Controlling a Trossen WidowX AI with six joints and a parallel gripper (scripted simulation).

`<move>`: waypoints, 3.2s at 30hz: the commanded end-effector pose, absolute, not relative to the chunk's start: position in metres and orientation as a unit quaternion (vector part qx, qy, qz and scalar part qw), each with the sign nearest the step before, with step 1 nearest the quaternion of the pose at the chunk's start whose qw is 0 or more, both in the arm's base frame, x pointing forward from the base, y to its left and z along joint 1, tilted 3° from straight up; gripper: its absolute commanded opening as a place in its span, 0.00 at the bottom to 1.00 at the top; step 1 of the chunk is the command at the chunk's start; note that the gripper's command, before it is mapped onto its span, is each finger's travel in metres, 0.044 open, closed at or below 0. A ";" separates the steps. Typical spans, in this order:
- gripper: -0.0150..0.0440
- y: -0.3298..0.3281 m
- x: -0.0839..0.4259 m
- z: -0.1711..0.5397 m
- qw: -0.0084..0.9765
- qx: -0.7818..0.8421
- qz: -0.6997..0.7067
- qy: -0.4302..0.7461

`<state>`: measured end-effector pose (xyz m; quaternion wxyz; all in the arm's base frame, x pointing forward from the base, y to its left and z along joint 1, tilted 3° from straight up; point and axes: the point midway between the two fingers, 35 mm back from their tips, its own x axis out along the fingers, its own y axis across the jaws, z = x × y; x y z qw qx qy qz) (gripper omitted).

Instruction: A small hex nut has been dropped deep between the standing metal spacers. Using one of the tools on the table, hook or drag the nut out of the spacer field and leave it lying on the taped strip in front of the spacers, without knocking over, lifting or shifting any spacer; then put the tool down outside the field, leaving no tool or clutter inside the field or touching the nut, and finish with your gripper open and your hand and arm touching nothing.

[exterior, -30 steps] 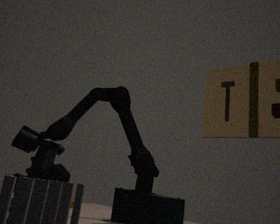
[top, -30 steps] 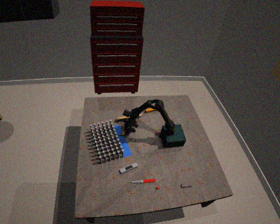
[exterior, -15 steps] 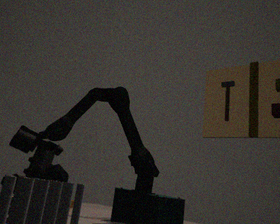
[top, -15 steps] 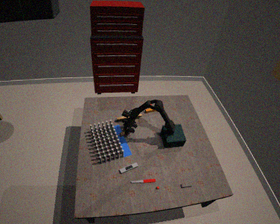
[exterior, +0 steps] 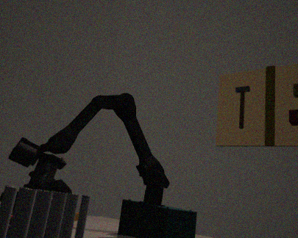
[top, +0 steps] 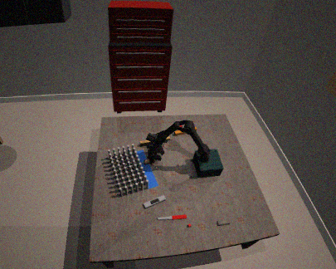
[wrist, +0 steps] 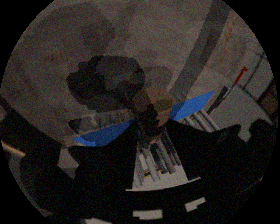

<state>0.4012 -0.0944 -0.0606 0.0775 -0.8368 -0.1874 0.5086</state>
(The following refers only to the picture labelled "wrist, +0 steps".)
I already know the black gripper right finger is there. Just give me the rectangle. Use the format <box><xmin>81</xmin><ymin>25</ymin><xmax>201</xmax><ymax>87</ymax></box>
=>
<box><xmin>165</xmin><ymin>118</ymin><xmax>241</xmax><ymax>181</ymax></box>

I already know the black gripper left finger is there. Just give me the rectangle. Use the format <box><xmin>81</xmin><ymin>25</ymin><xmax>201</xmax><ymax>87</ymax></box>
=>
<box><xmin>67</xmin><ymin>122</ymin><xmax>139</xmax><ymax>189</ymax></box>

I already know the blue tape strip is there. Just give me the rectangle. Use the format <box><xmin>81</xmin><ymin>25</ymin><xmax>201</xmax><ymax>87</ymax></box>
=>
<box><xmin>72</xmin><ymin>89</ymin><xmax>215</xmax><ymax>147</ymax></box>

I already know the tan long thin bar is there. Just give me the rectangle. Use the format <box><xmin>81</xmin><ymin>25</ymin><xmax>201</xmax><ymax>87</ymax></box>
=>
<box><xmin>0</xmin><ymin>108</ymin><xmax>61</xmax><ymax>164</ymax></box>

